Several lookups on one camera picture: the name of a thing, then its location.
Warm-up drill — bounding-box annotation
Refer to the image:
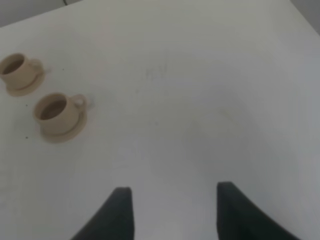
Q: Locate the far tan teacup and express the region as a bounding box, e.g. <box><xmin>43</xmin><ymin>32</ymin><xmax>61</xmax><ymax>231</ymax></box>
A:
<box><xmin>0</xmin><ymin>53</ymin><xmax>44</xmax><ymax>91</ymax></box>

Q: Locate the far tan cup saucer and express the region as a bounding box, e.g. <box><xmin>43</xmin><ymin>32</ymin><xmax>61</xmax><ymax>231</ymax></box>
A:
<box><xmin>6</xmin><ymin>72</ymin><xmax>46</xmax><ymax>97</ymax></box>

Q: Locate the tan cup saucer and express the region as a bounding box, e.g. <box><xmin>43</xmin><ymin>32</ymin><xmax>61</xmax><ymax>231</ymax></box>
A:
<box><xmin>40</xmin><ymin>111</ymin><xmax>87</xmax><ymax>144</ymax></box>
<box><xmin>6</xmin><ymin>72</ymin><xmax>46</xmax><ymax>97</ymax></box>

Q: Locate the tan teacup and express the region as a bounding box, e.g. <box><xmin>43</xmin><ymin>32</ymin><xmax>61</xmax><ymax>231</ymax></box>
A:
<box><xmin>0</xmin><ymin>53</ymin><xmax>44</xmax><ymax>91</ymax></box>
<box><xmin>33</xmin><ymin>92</ymin><xmax>88</xmax><ymax>137</ymax></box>

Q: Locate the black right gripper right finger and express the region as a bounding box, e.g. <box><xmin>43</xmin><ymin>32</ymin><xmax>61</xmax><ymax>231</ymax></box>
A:
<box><xmin>216</xmin><ymin>182</ymin><xmax>297</xmax><ymax>240</ymax></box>

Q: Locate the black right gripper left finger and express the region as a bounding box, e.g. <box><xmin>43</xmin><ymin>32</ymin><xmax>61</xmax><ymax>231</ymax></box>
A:
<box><xmin>73</xmin><ymin>187</ymin><xmax>135</xmax><ymax>240</ymax></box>

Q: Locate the near tan teacup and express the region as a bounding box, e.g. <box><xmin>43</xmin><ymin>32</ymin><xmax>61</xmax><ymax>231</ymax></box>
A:
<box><xmin>33</xmin><ymin>92</ymin><xmax>88</xmax><ymax>137</ymax></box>

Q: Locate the near tan cup saucer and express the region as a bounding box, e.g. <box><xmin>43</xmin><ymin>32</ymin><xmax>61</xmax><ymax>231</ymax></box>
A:
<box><xmin>40</xmin><ymin>111</ymin><xmax>87</xmax><ymax>144</ymax></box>

